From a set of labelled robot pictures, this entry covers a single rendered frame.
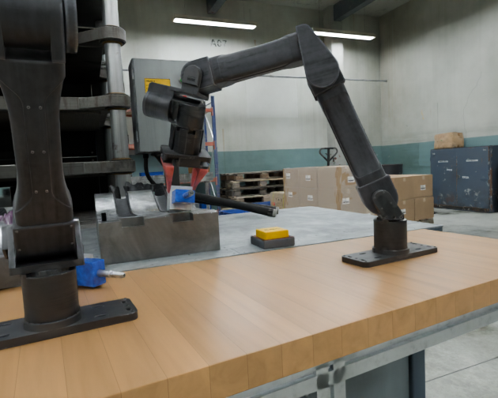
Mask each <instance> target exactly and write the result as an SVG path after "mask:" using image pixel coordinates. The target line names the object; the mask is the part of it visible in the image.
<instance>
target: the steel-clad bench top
mask: <svg viewBox="0 0 498 398"><path fill-rule="evenodd" d="M377 217H378V216H373V215H368V214H362V213H356V212H346V211H341V210H335V209H329V208H319V207H313V206H307V207H299V208H284V209H279V213H278V214H277V215H276V217H272V216H265V215H262V214H258V213H253V212H245V213H236V214H228V215H220V216H218V220H219V234H220V248H221V249H220V250H212V251H206V252H200V253H189V254H183V255H177V256H170V257H159V258H153V259H148V260H141V261H130V262H124V263H118V264H112V265H105V270H111V271H117V272H127V271H133V270H139V269H144V268H155V267H160V266H166V265H177V264H182V263H188V262H194V261H204V260H210V259H216V258H222V257H232V256H238V255H244V254H249V253H260V252H266V251H271V250H282V249H288V248H293V247H299V246H310V245H315V244H321V243H327V242H337V241H343V240H349V239H355V238H365V237H371V236H374V227H373V219H375V218H377ZM268 227H281V228H284V229H287V230H289V235H291V236H294V237H295V245H294V246H283V247H278V248H272V249H266V250H264V249H263V248H260V247H258V246H255V245H253V244H251V236H252V235H256V229H261V228H268ZM436 227H443V225H439V224H433V223H422V222H417V221H412V220H407V231H415V230H420V229H430V228H436ZM81 240H82V244H83V245H84V252H85V253H90V254H93V258H99V259H100V248H99V243H98V237H97V231H96V227H94V228H86V229H81Z"/></svg>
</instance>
